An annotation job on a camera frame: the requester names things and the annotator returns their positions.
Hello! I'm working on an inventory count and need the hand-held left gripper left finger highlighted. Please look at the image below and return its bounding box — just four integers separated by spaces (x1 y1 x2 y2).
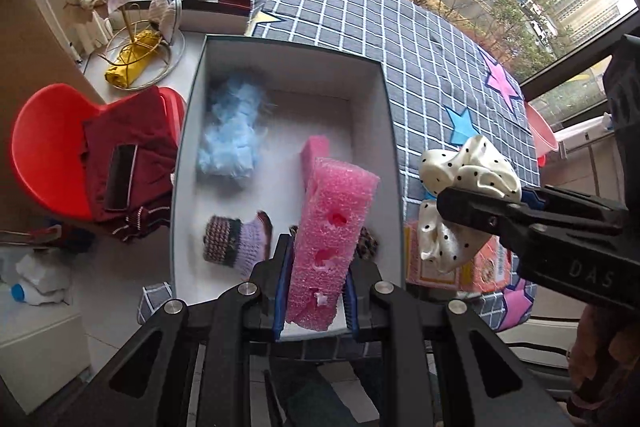
65 234 295 427

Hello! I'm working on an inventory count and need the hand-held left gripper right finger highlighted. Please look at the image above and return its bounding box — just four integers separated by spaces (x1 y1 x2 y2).
344 264 576 427

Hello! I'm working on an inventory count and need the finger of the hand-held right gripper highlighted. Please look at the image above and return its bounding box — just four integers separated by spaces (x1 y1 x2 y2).
520 184 627 214
436 186 532 239

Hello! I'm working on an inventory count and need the white polka-dot scrunchie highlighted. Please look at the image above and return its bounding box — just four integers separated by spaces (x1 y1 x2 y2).
417 134 523 273

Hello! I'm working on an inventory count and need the leopard print scrunchie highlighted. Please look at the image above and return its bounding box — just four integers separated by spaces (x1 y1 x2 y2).
289 224 379 261

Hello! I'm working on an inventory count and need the purple brown knit sock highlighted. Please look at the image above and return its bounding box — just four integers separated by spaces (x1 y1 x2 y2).
202 210 274 280

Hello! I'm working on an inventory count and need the long pink foam with holes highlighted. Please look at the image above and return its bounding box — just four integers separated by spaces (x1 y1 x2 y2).
285 157 381 333

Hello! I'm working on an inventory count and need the white cardboard box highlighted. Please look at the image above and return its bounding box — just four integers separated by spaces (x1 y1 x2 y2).
170 33 405 308

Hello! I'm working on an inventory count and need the pink foam block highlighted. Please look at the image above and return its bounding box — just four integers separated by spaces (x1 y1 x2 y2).
300 136 333 188

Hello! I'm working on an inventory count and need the light blue fluffy scrunchie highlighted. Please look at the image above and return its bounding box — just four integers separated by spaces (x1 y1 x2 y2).
195 74 276 180

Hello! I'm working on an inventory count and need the person's right forearm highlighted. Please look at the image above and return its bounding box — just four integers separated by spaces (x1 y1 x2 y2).
567 304 640 427

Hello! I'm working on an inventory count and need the red patterned tissue box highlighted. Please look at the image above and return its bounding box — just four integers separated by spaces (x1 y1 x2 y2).
404 219 518 300

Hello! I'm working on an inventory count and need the grey checked star blanket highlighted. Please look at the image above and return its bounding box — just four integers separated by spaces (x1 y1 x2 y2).
136 0 545 360

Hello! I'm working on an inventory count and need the white low cabinet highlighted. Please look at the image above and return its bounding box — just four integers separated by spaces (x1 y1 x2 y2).
0 287 91 413

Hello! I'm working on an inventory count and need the white bottle with blue cap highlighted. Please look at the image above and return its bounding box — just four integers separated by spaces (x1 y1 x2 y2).
10 252 73 306

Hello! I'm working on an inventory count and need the red metal mop pole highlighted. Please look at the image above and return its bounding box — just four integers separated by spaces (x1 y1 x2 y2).
0 227 63 249

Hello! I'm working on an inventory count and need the dark red garment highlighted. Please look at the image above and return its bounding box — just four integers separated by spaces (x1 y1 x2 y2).
81 86 178 243

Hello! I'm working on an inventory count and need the red plastic chair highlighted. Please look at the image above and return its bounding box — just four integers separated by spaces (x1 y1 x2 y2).
10 83 187 223

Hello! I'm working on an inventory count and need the yellow folded umbrella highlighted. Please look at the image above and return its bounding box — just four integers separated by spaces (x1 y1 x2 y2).
104 32 161 88

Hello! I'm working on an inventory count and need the grey white cloth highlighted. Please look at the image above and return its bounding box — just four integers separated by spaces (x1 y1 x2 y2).
147 0 183 42

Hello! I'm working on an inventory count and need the white hanging cloth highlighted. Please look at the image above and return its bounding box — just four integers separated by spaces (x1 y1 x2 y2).
70 9 113 52

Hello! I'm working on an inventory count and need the black cable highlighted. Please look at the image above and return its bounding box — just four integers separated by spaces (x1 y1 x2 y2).
500 341 572 379

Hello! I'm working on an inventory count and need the gold wire rack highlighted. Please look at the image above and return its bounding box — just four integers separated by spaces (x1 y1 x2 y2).
100 0 186 90

